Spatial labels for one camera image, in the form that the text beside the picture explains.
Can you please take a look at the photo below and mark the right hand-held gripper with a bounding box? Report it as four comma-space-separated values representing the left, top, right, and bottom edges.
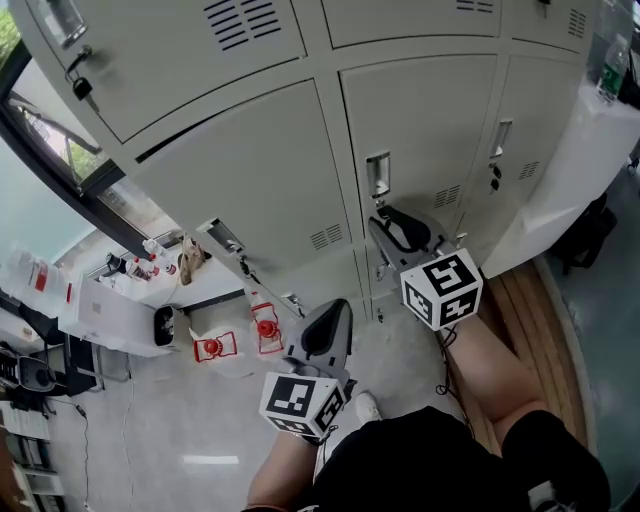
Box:
368, 205, 484, 331

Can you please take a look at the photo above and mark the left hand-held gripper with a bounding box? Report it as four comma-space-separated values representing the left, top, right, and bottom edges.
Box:
258, 298, 359, 439

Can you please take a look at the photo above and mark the grey metal locker cabinet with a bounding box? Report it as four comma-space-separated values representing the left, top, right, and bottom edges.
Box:
7, 0, 601, 324

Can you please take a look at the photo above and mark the person's left forearm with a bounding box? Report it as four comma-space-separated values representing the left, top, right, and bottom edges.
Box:
243, 428, 329, 512

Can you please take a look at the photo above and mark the person's right forearm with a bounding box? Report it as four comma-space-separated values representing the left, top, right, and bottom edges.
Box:
442, 302, 549, 454

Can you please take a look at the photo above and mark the white side cabinet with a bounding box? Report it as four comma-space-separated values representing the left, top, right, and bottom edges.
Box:
482, 82, 640, 279

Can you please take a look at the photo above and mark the person's white left shoe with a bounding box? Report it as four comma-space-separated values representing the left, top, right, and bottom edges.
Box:
353, 391, 384, 426

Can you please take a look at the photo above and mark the wooden floor platform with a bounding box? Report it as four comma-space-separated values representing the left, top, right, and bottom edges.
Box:
439, 254, 596, 451

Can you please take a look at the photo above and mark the beige cloth bag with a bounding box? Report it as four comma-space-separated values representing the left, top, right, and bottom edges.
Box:
177, 234, 214, 286

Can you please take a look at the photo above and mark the small white waste bin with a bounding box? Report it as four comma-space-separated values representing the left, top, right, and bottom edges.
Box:
153, 304, 177, 347

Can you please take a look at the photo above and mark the person's black clothing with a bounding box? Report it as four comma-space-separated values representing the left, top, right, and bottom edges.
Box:
299, 404, 614, 512

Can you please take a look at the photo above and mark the black backpack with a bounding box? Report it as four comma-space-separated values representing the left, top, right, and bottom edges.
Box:
549, 192, 619, 276

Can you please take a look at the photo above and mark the black metal stand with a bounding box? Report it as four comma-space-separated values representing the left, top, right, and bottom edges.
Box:
63, 333, 135, 397

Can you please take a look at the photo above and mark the green label water bottle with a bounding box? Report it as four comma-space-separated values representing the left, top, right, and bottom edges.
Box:
595, 33, 630, 105

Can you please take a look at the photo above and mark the clear water jug red label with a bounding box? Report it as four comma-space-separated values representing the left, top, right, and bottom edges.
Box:
7, 242, 76, 316

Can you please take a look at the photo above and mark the shelf with files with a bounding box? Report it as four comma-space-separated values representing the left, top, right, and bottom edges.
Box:
0, 399, 69, 512

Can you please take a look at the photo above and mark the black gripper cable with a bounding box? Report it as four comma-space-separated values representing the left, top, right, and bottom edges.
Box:
435, 324, 476, 436

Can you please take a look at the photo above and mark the black window frame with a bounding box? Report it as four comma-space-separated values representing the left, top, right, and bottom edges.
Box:
0, 39, 166, 251

